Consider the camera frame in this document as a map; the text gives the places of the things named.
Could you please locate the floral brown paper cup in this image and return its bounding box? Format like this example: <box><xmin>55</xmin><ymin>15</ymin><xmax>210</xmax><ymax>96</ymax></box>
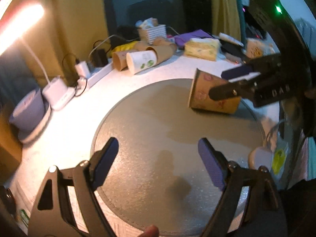
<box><xmin>188</xmin><ymin>69</ymin><xmax>241</xmax><ymax>114</ymax></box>

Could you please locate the white green-print paper cup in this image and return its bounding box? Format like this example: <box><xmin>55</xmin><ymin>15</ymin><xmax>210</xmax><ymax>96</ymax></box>
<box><xmin>126</xmin><ymin>50</ymin><xmax>157</xmax><ymax>75</ymax></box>

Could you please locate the brown paper cup lying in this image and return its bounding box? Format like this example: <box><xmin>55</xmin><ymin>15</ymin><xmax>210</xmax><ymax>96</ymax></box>
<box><xmin>112</xmin><ymin>49</ymin><xmax>137</xmax><ymax>71</ymax></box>

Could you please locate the cartoon ceramic mug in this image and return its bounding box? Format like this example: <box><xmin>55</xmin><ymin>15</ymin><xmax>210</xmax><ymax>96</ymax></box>
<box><xmin>246</xmin><ymin>39</ymin><xmax>275</xmax><ymax>58</ymax></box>

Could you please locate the yellow tissue pack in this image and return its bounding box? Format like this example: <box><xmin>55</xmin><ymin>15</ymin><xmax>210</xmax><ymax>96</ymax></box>
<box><xmin>184</xmin><ymin>38</ymin><xmax>221</xmax><ymax>61</ymax></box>

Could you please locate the yellow curtain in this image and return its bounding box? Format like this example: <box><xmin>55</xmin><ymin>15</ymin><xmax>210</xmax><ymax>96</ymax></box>
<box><xmin>211</xmin><ymin>0</ymin><xmax>241</xmax><ymax>41</ymax></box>

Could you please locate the purple cloth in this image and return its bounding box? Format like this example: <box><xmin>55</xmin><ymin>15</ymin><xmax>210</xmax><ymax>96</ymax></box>
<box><xmin>174</xmin><ymin>29</ymin><xmax>213</xmax><ymax>48</ymax></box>

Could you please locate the white round plate base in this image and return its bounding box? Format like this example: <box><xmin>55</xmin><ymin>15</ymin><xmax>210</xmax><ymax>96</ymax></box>
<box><xmin>18</xmin><ymin>102</ymin><xmax>51</xmax><ymax>144</ymax></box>

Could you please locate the cardboard box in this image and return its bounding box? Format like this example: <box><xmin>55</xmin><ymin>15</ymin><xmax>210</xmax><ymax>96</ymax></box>
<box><xmin>0</xmin><ymin>102</ymin><xmax>23</xmax><ymax>185</ymax></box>

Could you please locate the white textured tablecloth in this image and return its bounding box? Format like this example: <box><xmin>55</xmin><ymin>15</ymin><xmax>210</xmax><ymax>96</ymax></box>
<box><xmin>4</xmin><ymin>51</ymin><xmax>282</xmax><ymax>237</ymax></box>

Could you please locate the white woven basket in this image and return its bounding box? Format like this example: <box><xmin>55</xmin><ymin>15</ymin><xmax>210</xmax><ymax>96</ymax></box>
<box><xmin>138</xmin><ymin>25</ymin><xmax>166</xmax><ymax>44</ymax></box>

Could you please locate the purple bowl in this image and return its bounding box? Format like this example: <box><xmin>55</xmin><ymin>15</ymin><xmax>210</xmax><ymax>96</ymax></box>
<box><xmin>9</xmin><ymin>88</ymin><xmax>45</xmax><ymax>132</ymax></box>

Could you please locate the round grey mat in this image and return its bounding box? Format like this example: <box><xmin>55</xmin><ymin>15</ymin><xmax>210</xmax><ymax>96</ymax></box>
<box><xmin>91</xmin><ymin>79</ymin><xmax>265</xmax><ymax>236</ymax></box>

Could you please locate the yellow rubber glove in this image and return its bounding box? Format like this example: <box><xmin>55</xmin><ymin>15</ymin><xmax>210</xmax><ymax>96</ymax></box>
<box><xmin>112</xmin><ymin>41</ymin><xmax>139</xmax><ymax>53</ymax></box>

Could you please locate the white power strip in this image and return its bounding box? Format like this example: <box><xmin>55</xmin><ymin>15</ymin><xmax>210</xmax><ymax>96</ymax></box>
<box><xmin>77</xmin><ymin>62</ymin><xmax>114</xmax><ymax>89</ymax></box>

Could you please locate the black power adapter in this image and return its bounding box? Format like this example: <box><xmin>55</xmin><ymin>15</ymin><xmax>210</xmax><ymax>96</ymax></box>
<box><xmin>93</xmin><ymin>49</ymin><xmax>108</xmax><ymax>67</ymax></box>

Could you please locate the white usb charger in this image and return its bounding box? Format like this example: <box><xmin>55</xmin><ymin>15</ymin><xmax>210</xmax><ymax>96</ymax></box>
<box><xmin>74</xmin><ymin>61</ymin><xmax>90</xmax><ymax>79</ymax></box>

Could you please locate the white desk lamp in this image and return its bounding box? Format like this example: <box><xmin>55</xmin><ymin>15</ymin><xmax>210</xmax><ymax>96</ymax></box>
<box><xmin>0</xmin><ymin>3</ymin><xmax>76</xmax><ymax>111</ymax></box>

